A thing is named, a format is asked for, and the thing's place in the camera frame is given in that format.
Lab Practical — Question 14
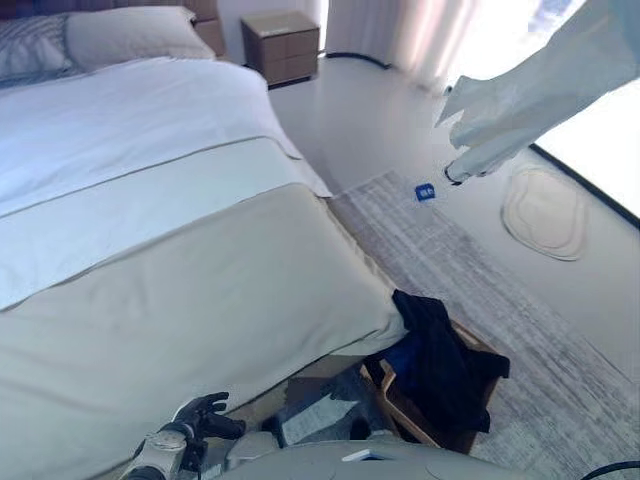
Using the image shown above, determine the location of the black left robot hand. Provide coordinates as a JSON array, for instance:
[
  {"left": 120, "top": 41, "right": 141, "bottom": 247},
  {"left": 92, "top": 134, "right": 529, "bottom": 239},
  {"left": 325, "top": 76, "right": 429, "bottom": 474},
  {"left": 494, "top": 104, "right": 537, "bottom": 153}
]
[{"left": 169, "top": 391, "right": 247, "bottom": 444}]

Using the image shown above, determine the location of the blue garment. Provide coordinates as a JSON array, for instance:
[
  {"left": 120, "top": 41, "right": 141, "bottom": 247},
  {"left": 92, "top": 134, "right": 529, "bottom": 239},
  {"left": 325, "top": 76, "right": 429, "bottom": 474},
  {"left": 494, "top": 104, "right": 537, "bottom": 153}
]
[{"left": 367, "top": 339, "right": 426, "bottom": 406}]

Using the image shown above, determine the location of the black garment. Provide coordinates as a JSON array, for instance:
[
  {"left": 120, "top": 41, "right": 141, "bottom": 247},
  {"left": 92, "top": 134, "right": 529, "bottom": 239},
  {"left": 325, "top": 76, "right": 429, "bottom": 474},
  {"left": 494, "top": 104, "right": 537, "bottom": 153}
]
[{"left": 379, "top": 288, "right": 511, "bottom": 434}]

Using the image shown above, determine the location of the brown wicker basket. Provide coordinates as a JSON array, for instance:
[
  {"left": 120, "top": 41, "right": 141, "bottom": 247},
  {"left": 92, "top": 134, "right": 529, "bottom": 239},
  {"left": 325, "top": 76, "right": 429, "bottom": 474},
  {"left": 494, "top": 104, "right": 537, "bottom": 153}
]
[{"left": 359, "top": 319, "right": 511, "bottom": 455}]

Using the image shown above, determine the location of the grey robot torso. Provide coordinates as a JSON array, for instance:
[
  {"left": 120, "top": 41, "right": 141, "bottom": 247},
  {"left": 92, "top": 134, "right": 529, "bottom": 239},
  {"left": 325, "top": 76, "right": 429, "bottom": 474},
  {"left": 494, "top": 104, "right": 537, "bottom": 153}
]
[{"left": 192, "top": 432, "right": 551, "bottom": 480}]

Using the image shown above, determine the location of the grey striped area rug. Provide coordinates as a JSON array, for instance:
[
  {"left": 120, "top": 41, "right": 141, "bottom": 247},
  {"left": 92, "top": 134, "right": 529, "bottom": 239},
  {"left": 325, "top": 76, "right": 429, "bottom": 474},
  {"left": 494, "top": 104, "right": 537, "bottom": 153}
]
[{"left": 239, "top": 169, "right": 640, "bottom": 480}]

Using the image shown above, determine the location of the white duvet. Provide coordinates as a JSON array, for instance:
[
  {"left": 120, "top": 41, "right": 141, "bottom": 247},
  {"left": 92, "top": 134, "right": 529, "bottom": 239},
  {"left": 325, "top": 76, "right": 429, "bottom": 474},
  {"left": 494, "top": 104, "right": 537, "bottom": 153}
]
[{"left": 0, "top": 55, "right": 335, "bottom": 312}]

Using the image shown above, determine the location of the brown wooden nightstand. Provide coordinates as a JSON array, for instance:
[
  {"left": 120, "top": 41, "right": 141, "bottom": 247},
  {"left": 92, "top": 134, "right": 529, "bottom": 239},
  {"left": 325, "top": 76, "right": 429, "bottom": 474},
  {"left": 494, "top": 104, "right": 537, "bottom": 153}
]
[{"left": 240, "top": 10, "right": 321, "bottom": 86}]

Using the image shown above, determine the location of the plain beige pillow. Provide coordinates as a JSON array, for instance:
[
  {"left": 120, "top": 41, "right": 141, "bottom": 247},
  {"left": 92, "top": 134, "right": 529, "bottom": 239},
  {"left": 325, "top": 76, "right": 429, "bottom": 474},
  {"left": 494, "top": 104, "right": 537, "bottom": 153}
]
[{"left": 64, "top": 5, "right": 216, "bottom": 71}]

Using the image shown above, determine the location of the oval beige floor mat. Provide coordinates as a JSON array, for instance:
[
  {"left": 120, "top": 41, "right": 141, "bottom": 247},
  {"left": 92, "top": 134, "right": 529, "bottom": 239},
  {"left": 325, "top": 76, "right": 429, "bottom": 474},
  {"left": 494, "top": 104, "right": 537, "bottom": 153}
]
[{"left": 501, "top": 167, "right": 590, "bottom": 262}]

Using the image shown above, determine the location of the grey fringed decorative cushion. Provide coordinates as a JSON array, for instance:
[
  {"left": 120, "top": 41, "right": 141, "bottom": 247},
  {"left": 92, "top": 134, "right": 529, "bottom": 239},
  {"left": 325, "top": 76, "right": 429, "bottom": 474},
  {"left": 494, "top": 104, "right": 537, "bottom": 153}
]
[{"left": 0, "top": 12, "right": 76, "bottom": 84}]

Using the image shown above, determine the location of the sheer white curtain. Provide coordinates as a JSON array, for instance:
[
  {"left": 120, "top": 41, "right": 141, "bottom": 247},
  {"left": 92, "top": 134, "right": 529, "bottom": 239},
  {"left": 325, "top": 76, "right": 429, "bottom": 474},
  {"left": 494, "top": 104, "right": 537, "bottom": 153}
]
[{"left": 324, "top": 0, "right": 496, "bottom": 89}]

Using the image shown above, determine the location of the large bright window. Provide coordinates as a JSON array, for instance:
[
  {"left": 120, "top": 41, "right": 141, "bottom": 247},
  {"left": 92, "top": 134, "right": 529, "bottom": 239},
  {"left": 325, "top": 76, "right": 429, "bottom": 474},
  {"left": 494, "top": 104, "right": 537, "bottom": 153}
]
[{"left": 444, "top": 0, "right": 640, "bottom": 221}]

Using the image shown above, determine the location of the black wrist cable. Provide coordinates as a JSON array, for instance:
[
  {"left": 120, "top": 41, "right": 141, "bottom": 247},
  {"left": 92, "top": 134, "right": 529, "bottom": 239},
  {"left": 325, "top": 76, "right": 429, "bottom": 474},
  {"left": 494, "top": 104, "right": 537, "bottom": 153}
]
[{"left": 579, "top": 458, "right": 640, "bottom": 480}]

